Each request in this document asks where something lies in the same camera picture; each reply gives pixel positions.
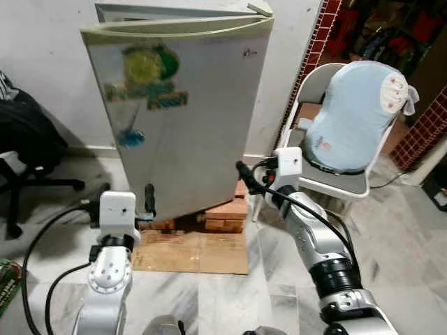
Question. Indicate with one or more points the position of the light blue padded cushion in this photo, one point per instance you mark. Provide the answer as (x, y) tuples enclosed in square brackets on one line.
[(349, 118)]

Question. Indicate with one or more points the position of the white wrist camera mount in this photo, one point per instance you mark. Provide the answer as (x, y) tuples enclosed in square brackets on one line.
[(288, 167), (117, 213)]

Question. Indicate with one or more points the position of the grey robot left leg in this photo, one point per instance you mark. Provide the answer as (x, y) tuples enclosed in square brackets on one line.
[(164, 326)]

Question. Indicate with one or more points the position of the silver fridge door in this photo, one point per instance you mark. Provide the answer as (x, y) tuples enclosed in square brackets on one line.
[(202, 153)]

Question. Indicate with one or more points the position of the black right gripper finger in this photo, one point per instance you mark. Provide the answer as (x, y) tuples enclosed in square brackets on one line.
[(246, 172)]

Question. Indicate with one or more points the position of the blue round sticker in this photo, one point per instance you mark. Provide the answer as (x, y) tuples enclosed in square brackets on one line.
[(131, 138)]

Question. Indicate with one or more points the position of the red brick stack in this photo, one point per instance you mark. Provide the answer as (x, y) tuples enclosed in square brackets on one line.
[(164, 225), (227, 216)]

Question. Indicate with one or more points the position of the white plastic chair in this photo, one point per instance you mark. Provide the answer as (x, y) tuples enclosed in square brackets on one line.
[(349, 183)]

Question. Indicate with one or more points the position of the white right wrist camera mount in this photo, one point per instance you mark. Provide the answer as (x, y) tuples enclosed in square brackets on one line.
[(288, 167)]

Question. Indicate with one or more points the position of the grey robot right leg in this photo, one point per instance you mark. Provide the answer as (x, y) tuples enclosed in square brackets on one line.
[(262, 331)]

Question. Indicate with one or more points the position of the flattened brown cardboard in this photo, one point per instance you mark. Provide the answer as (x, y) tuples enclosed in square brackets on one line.
[(195, 255)]

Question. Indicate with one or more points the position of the green Precise Fresh sticker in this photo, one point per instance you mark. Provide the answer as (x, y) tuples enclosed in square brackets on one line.
[(147, 77)]

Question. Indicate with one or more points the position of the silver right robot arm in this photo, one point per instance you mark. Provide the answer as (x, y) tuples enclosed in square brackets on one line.
[(314, 237)]

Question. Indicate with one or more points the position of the green package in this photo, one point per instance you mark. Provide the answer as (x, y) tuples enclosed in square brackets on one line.
[(8, 289)]

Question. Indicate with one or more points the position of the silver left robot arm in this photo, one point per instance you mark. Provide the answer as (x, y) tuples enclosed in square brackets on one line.
[(108, 276)]

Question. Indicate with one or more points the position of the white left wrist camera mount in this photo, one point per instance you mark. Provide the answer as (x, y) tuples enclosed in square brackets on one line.
[(117, 213)]

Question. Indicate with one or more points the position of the grey robot leg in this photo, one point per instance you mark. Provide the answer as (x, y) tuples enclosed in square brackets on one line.
[(262, 331), (164, 326)]

